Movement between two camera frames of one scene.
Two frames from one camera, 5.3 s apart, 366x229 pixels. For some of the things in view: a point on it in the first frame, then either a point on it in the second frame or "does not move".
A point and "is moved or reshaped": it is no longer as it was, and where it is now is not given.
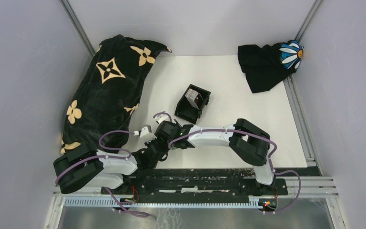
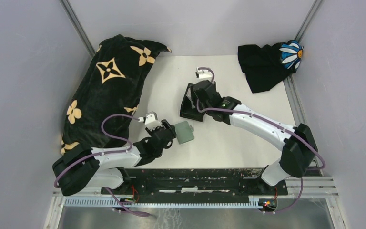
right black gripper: (175, 123) → (199, 105)
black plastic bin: (186, 110) is moved or reshaped
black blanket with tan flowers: (106, 99) does not move
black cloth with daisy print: (265, 67) does not move
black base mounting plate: (200, 183) does not move
